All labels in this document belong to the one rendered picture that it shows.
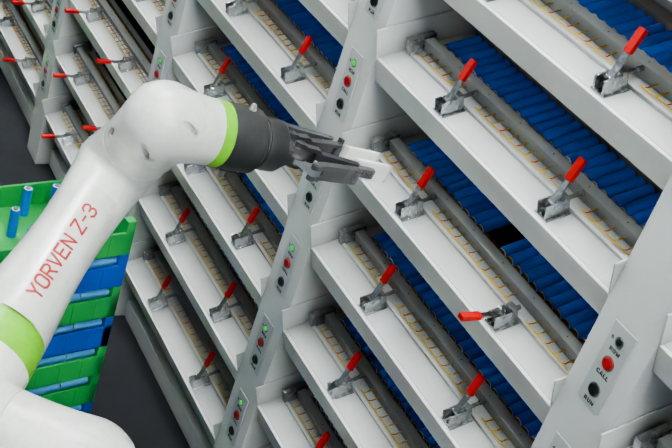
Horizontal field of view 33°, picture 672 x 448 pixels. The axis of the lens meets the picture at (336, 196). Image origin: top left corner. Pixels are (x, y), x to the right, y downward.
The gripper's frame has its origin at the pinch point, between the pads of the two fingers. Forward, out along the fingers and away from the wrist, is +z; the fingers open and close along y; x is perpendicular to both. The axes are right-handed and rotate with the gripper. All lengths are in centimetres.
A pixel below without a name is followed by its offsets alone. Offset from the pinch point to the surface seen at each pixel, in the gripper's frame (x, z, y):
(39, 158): -95, 30, -158
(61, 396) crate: -91, 2, -50
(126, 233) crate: -50, 0, -51
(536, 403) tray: -10.2, 11.2, 40.4
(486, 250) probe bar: -2.3, 15.4, 15.8
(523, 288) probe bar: -2.2, 15.6, 25.0
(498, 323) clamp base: -6.4, 10.7, 28.3
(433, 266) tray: -8.0, 10.3, 12.9
